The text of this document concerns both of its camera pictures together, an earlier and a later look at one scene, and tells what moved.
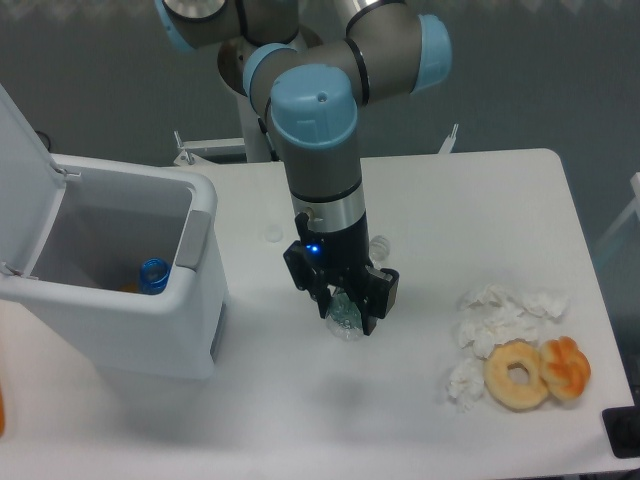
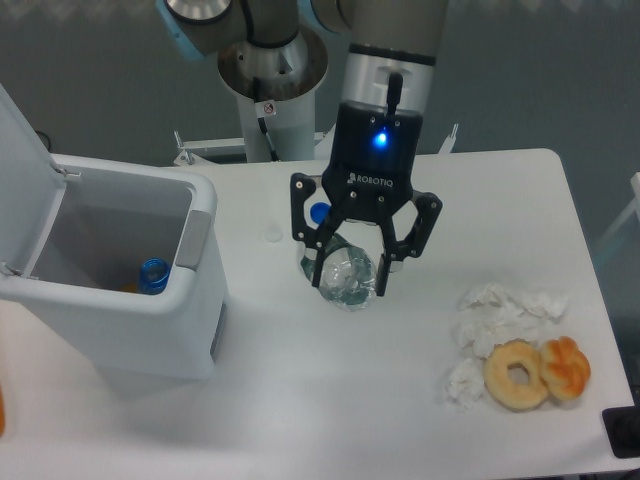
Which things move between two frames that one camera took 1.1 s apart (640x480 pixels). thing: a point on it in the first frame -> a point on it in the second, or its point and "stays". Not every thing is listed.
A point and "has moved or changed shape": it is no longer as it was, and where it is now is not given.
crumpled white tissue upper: (490, 316) stays
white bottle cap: (274, 233) stays
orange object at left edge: (2, 413) stays
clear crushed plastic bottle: (345, 320) has moved or changed shape
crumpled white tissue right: (541, 303) stays
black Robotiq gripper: (337, 258) -> (369, 177)
